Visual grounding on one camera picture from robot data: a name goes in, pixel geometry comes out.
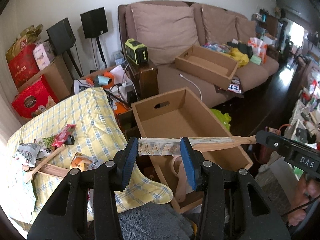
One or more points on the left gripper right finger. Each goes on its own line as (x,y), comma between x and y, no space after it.
(207,177)

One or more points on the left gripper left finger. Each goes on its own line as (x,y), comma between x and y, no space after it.
(114,175)

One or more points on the pink mouse-ear handheld fan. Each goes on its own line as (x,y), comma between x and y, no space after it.
(177,168)

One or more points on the orange snack bag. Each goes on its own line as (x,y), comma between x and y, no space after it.
(84,163)

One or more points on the wooden folding fan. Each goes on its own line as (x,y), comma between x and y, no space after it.
(165,146)
(44,167)

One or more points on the grey white snack bag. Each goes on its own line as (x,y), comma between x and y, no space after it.
(26,154)

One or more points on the person right hand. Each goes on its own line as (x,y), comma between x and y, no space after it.
(304,190)

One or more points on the yellow checkered tablecloth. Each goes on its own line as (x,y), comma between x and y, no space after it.
(97,135)

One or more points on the red snack packet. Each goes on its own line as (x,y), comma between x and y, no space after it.
(64,135)

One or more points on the large open cardboard box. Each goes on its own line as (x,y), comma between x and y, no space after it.
(180,113)

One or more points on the green pea snack packet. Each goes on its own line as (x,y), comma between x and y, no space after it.
(45,144)

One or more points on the shallow cardboard tray on sofa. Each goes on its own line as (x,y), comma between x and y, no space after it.
(208,65)

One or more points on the red gift box lower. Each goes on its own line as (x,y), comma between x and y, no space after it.
(35,99)

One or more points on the yellow plastic bag on sofa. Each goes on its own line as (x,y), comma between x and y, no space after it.
(238,56)

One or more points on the pink small box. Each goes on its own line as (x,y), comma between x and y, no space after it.
(43,55)

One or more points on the red gift bag upper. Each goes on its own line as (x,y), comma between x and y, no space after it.
(23,67)

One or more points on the black speaker left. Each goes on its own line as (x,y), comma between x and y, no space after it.
(61,36)

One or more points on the black speaker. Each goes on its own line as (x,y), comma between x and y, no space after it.
(61,36)
(94,23)

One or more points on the brown sofa cushion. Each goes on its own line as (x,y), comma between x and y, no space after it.
(167,31)

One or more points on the brown sofa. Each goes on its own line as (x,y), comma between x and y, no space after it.
(219,30)

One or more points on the black speaker right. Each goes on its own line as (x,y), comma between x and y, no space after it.
(94,23)

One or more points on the gold paper bag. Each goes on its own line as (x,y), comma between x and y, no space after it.
(26,37)

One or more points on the brown cardboard box by wall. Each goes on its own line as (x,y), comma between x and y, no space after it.
(58,77)

